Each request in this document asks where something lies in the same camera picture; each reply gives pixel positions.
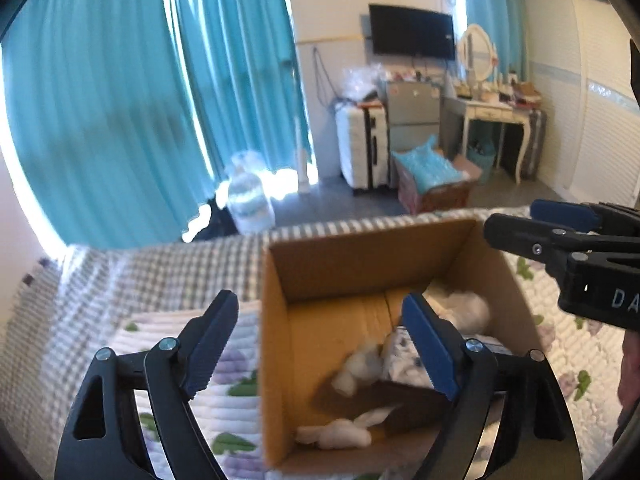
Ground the brown cardboard box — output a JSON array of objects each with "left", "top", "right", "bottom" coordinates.
[{"left": 259, "top": 217, "right": 551, "bottom": 477}]

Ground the pink cardboard box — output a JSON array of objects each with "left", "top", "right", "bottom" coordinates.
[{"left": 392, "top": 149, "right": 484, "bottom": 214}]

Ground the teal curtain beside wardrobe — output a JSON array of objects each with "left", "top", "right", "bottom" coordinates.
[{"left": 456, "top": 0, "right": 529, "bottom": 83}]

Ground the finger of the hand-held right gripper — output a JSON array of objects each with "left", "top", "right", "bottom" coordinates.
[
  {"left": 483, "top": 213, "right": 581, "bottom": 266},
  {"left": 530, "top": 199, "right": 640, "bottom": 236}
]

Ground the white long sock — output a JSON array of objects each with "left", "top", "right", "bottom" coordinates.
[{"left": 295, "top": 406, "right": 397, "bottom": 451}]

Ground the floral quilted bedspread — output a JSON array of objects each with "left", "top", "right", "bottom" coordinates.
[{"left": 107, "top": 252, "right": 625, "bottom": 480}]

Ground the oval white vanity mirror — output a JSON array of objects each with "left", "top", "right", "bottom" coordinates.
[{"left": 457, "top": 23, "right": 494, "bottom": 87}]

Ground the grey striped suitcase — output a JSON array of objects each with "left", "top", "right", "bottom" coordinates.
[{"left": 527, "top": 109, "right": 547, "bottom": 177}]

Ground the teal cushion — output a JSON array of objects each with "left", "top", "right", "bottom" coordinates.
[{"left": 392, "top": 135, "right": 469, "bottom": 195}]

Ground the patterned white cloth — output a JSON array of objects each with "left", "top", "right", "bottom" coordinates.
[{"left": 382, "top": 326, "right": 437, "bottom": 389}]

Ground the dark floor object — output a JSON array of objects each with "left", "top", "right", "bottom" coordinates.
[{"left": 191, "top": 194, "right": 240, "bottom": 242}]

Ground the dark wall cable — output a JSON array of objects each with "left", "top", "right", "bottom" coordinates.
[{"left": 312, "top": 46, "right": 335, "bottom": 107}]

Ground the black wall television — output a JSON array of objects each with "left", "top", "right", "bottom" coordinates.
[{"left": 368, "top": 4, "right": 457, "bottom": 61}]

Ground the wide teal curtain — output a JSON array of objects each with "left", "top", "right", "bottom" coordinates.
[{"left": 1, "top": 0, "right": 217, "bottom": 252}]

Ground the person's right forearm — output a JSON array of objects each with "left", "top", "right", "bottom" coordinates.
[{"left": 614, "top": 329, "right": 640, "bottom": 446}]

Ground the clear water jug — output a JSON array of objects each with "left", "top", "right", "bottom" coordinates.
[{"left": 227, "top": 150, "right": 276, "bottom": 235}]

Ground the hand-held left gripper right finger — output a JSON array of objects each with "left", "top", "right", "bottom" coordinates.
[{"left": 401, "top": 291, "right": 583, "bottom": 480}]

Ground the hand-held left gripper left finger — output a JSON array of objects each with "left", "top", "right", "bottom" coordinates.
[{"left": 54, "top": 289, "right": 240, "bottom": 480}]

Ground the narrow teal curtain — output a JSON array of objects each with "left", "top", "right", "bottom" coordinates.
[{"left": 162, "top": 0, "right": 317, "bottom": 183}]

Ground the white dressing table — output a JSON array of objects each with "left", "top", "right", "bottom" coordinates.
[{"left": 442, "top": 94, "right": 534, "bottom": 184}]

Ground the clear plastic bag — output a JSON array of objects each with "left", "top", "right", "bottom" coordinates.
[{"left": 341, "top": 64, "right": 387, "bottom": 105}]

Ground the white fluffy cloth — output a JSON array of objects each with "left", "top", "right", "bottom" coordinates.
[{"left": 434, "top": 289, "right": 493, "bottom": 334}]

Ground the clutter of cosmetics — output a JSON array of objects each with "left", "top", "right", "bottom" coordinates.
[{"left": 494, "top": 71, "right": 544, "bottom": 111}]

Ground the white rolled sock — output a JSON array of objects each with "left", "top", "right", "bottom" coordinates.
[{"left": 331, "top": 342, "right": 389, "bottom": 396}]

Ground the grey mini fridge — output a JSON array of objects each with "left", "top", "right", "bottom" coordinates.
[{"left": 384, "top": 81, "right": 444, "bottom": 182}]

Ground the teal wastebasket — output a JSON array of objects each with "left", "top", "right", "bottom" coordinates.
[{"left": 467, "top": 141, "right": 496, "bottom": 177}]

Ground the white wardrobe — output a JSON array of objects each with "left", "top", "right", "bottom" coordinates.
[{"left": 521, "top": 0, "right": 640, "bottom": 207}]

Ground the white suitcase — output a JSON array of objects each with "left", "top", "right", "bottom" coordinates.
[{"left": 335, "top": 102, "right": 390, "bottom": 196}]

